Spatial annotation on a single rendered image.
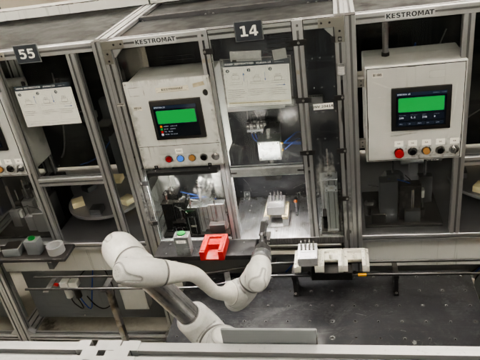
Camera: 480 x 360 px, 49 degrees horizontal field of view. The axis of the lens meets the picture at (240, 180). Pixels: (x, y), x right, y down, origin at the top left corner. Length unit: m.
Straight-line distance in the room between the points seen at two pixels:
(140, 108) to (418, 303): 1.64
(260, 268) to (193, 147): 0.73
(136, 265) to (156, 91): 0.95
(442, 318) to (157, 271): 1.40
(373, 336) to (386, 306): 0.20
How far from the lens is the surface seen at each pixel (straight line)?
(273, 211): 2.87
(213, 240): 2.81
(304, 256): 2.65
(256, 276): 2.19
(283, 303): 2.77
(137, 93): 2.56
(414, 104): 2.44
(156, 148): 2.66
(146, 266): 1.91
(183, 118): 2.52
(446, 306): 2.77
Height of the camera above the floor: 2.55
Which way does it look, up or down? 29 degrees down
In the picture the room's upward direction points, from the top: 9 degrees counter-clockwise
